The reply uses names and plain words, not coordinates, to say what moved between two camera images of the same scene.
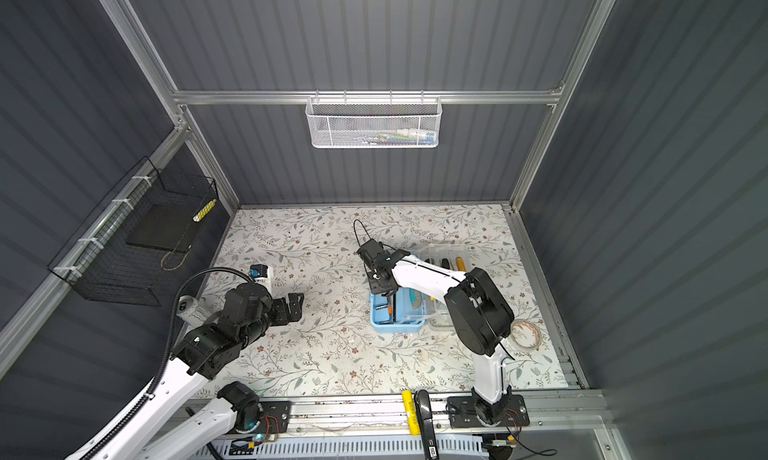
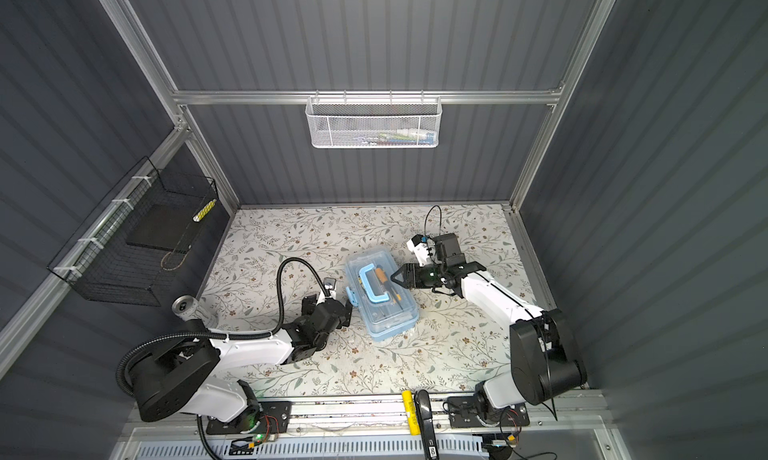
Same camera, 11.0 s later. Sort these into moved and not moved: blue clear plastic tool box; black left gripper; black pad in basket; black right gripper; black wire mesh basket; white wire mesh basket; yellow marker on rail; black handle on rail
Moved: blue clear plastic tool box; black left gripper; black right gripper
Not moved: black handle on rail; black wire mesh basket; white wire mesh basket; yellow marker on rail; black pad in basket
